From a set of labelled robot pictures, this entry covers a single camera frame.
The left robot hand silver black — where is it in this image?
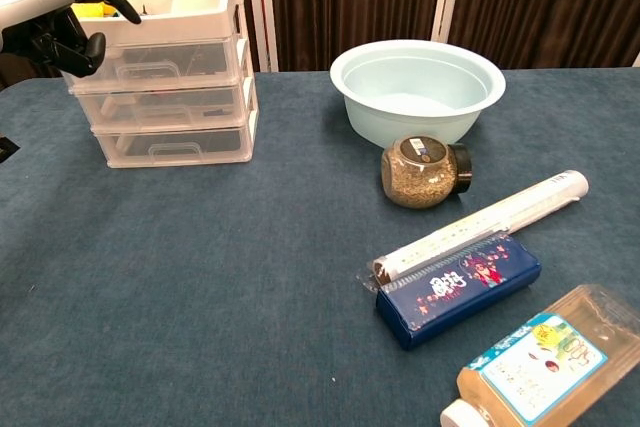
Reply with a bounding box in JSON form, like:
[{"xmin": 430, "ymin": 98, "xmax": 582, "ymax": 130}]
[{"xmin": 0, "ymin": 0, "xmax": 143, "ymax": 80}]

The white plastic drawer organizer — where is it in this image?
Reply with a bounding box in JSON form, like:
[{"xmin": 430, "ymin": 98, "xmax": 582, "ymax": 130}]
[{"xmin": 62, "ymin": 0, "xmax": 260, "ymax": 170}]

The clear empty drawer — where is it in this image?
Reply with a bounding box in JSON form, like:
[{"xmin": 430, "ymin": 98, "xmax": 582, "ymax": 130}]
[{"xmin": 91, "ymin": 123, "xmax": 254, "ymax": 170}]

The yellow plastic toy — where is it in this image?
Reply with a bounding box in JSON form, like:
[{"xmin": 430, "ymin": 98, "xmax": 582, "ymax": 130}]
[{"xmin": 71, "ymin": 1, "xmax": 119, "ymax": 19}]

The blue velvet tablecloth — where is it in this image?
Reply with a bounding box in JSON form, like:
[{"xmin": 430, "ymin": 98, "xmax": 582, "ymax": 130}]
[{"xmin": 0, "ymin": 66, "xmax": 640, "ymax": 427}]

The light blue plastic basin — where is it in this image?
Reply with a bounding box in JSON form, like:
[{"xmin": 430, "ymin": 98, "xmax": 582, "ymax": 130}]
[{"xmin": 328, "ymin": 39, "xmax": 507, "ymax": 150}]

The grain jar with black lid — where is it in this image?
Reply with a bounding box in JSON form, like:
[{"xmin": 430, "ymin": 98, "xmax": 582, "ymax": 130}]
[{"xmin": 380, "ymin": 135, "xmax": 474, "ymax": 210}]

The white roll in plastic wrap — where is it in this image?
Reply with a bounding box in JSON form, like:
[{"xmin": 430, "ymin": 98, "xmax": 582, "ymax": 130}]
[{"xmin": 356, "ymin": 169, "xmax": 591, "ymax": 294}]

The dark blue printed box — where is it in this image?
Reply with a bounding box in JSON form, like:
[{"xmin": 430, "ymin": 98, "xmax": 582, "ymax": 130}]
[{"xmin": 374, "ymin": 231, "xmax": 543, "ymax": 352}]

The tea bottle with white cap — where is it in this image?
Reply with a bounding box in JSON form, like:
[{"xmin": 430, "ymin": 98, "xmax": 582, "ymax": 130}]
[{"xmin": 439, "ymin": 283, "xmax": 640, "ymax": 427}]

